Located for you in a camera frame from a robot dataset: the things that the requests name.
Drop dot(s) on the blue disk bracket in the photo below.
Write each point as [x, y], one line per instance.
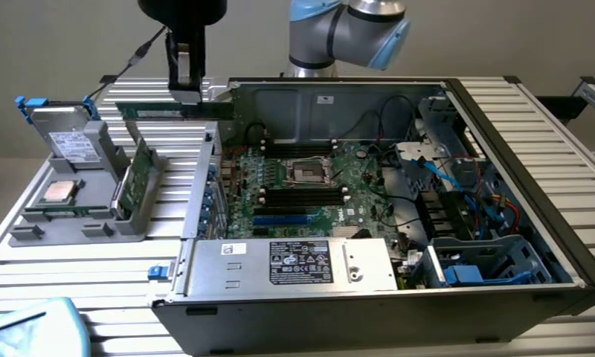
[38, 101]

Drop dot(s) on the CPU chip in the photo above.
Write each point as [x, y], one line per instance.
[59, 192]

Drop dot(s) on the open black PC case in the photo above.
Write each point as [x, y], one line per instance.
[327, 323]

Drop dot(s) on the silver hard disk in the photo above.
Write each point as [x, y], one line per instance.
[64, 126]

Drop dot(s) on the silver power supply unit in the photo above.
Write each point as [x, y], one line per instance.
[218, 267]

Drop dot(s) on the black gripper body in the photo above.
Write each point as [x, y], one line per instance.
[189, 13]

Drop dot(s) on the black RAM slot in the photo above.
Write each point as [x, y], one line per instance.
[301, 149]
[302, 189]
[302, 198]
[302, 203]
[301, 141]
[301, 145]
[301, 153]
[302, 193]

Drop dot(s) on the grey parts rack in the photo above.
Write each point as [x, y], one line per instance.
[94, 193]

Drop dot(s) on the CPU socket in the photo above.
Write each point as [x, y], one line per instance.
[305, 172]

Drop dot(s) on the silver chipset heat sink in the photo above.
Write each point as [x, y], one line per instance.
[346, 233]

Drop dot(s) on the light blue plastic cover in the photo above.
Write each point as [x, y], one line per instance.
[30, 331]

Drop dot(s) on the blue case latch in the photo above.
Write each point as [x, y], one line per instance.
[159, 271]

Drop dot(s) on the black expansion slot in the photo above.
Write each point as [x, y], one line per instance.
[281, 211]

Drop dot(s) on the green motherboard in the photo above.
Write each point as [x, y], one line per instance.
[368, 201]

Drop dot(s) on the grey disk bay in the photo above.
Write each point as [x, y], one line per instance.
[521, 256]

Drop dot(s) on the blue expansion slot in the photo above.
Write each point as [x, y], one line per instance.
[281, 220]

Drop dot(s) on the metal drive cage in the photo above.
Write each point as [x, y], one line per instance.
[442, 130]

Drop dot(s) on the green graphics card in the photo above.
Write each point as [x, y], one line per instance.
[139, 178]

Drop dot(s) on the green RAM stick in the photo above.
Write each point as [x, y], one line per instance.
[79, 212]
[149, 111]

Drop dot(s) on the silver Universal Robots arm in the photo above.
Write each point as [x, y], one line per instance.
[327, 33]

